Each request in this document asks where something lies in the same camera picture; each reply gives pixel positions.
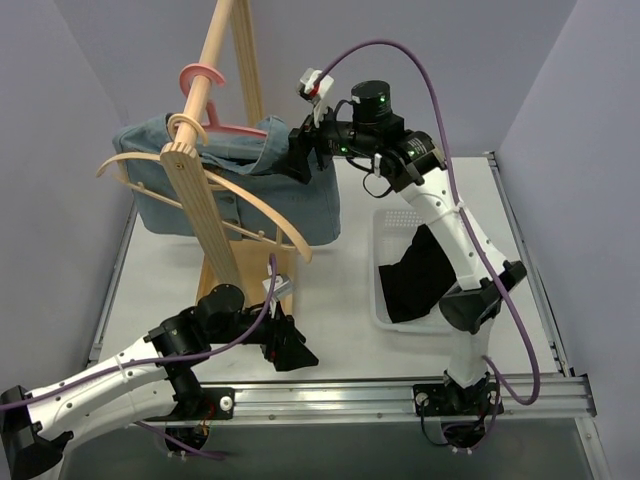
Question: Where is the black skirt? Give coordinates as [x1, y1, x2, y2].
[378, 225, 457, 324]

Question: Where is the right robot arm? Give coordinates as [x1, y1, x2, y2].
[284, 69, 527, 413]

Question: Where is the aluminium rail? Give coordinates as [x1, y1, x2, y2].
[227, 375, 597, 426]
[487, 151, 589, 380]

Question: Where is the light blue denim shirt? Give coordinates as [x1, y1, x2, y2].
[112, 113, 341, 246]

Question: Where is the pink plastic hanger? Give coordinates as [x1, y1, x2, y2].
[179, 63, 268, 139]

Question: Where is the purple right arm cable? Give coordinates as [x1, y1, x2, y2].
[319, 38, 542, 406]

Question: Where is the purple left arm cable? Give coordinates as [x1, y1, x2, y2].
[0, 253, 281, 461]

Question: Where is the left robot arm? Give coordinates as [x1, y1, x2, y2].
[1, 284, 319, 479]

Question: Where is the white perforated plastic basket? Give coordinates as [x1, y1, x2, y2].
[369, 209, 452, 336]

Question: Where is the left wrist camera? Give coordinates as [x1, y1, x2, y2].
[262, 274, 294, 314]

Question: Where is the beige plastic hanger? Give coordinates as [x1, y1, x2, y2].
[96, 113, 340, 262]

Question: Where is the aluminium right side rail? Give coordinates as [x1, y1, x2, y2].
[487, 151, 589, 380]

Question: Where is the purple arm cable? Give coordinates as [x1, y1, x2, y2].
[319, 38, 542, 406]
[0, 253, 281, 461]

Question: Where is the aluminium front rail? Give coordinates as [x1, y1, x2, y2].
[227, 375, 597, 426]

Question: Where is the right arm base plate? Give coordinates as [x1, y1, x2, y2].
[412, 382, 504, 451]

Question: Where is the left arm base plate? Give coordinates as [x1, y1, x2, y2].
[164, 387, 235, 451]

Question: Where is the wooden clothes rack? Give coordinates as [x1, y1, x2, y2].
[159, 1, 311, 304]

